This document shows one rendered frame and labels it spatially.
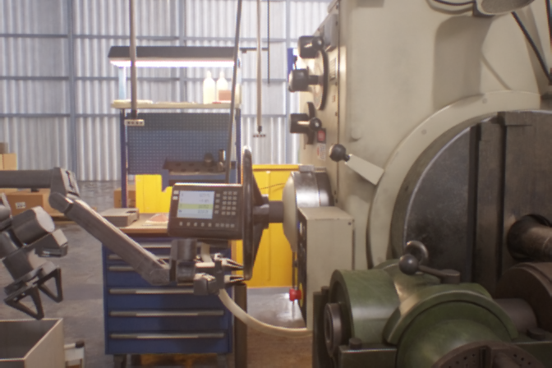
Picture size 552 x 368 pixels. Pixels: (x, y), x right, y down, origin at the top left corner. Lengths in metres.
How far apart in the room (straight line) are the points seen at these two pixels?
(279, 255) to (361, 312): 3.30
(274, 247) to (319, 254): 2.99
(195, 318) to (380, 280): 2.25
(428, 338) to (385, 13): 0.72
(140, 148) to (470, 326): 2.81
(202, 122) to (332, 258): 2.30
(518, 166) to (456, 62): 0.28
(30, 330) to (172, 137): 1.44
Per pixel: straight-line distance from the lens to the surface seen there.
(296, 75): 1.29
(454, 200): 1.02
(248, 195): 1.07
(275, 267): 3.99
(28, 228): 1.10
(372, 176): 1.01
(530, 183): 1.09
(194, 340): 2.95
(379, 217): 1.05
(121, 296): 2.94
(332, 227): 0.95
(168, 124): 3.19
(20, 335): 2.75
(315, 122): 1.13
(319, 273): 0.97
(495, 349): 0.60
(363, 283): 0.71
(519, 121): 1.05
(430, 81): 1.10
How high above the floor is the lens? 1.52
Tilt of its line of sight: 4 degrees down
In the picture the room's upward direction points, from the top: straight up
